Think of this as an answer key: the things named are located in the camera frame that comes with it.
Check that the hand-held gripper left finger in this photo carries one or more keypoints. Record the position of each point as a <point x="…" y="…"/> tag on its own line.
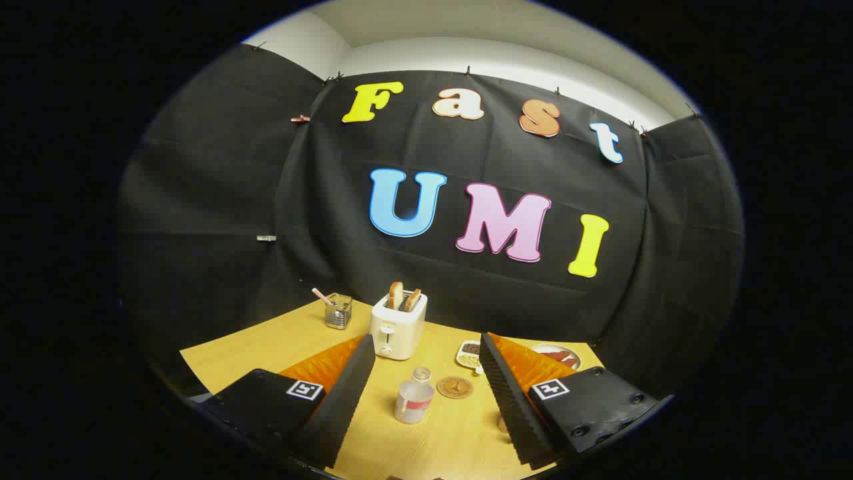
<point x="346" y="406"/>

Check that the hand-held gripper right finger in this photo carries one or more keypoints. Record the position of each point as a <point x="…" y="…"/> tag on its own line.
<point x="506" y="400"/>

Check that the round wooden coaster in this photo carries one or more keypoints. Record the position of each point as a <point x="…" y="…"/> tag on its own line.
<point x="455" y="387"/>

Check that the clear juice bottle red label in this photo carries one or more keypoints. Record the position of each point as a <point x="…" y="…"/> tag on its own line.
<point x="413" y="400"/>

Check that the small white divided dish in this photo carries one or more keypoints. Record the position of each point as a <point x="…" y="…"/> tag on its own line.
<point x="470" y="355"/>

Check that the white oval plate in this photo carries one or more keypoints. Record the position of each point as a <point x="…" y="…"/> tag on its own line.
<point x="543" y="348"/>

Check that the red meat piece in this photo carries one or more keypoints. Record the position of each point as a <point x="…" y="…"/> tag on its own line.
<point x="568" y="362"/>
<point x="556" y="354"/>

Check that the wooden table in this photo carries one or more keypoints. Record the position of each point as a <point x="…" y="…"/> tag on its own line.
<point x="433" y="443"/>

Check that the white toaster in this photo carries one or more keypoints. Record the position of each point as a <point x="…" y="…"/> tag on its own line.
<point x="396" y="333"/>

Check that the pink striped straw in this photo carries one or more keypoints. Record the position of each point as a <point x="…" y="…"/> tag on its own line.
<point x="321" y="296"/>

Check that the toasted bread slice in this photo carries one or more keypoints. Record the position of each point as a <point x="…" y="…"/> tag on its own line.
<point x="396" y="296"/>
<point x="412" y="300"/>

